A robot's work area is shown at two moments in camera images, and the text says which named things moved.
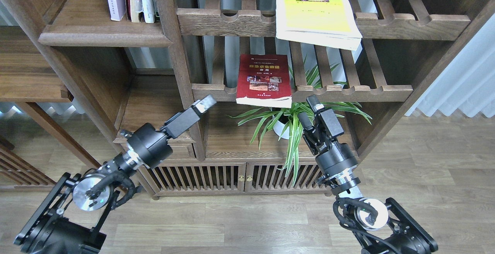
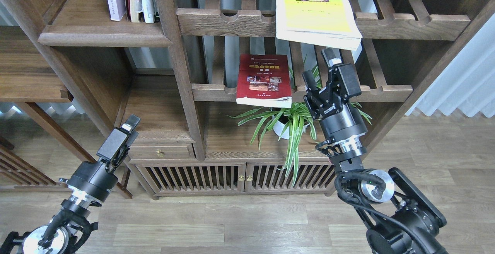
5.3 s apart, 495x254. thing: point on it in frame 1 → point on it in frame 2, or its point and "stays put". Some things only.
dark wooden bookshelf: (112, 54) stays put
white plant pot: (279, 127) stays put
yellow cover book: (317, 12) stays put
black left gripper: (151, 146) → (98, 180)
